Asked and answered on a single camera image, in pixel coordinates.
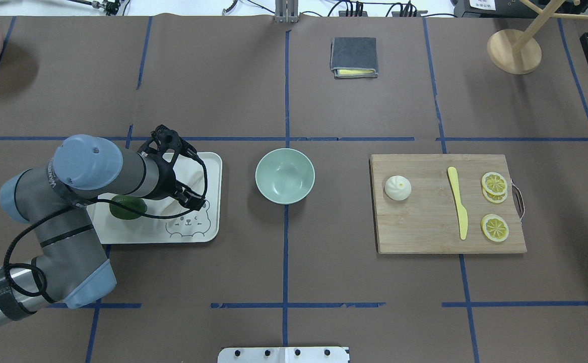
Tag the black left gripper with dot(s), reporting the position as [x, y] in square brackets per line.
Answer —
[165, 185]

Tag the white steamed bun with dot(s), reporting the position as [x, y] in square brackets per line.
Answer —
[398, 188]

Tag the white ceramic spoon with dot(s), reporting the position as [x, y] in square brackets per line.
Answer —
[170, 205]

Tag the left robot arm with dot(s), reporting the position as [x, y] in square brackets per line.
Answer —
[59, 256]

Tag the light green bowl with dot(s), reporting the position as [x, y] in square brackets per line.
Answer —
[285, 176]

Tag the green avocado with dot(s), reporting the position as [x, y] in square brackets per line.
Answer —
[127, 207]

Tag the white bear tray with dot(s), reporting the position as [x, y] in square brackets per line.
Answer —
[194, 227]

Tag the grey folded cloth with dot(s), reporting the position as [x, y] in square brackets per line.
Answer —
[354, 57]

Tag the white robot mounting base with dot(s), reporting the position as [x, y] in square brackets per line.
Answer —
[285, 354]

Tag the bamboo cutting board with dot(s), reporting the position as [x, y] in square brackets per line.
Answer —
[426, 222]

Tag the yellow plastic knife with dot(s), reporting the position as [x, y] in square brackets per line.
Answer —
[462, 213]

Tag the lemon slice top stacked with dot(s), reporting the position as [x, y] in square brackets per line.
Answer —
[494, 184]

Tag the lemon slice stacked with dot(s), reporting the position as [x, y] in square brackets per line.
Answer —
[494, 184]
[494, 199]

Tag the lemon slice bottom stacked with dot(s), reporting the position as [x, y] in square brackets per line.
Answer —
[494, 199]

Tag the lemon slice single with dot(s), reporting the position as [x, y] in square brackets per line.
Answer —
[494, 228]

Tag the wooden mug tree stand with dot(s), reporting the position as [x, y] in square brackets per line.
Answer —
[517, 52]

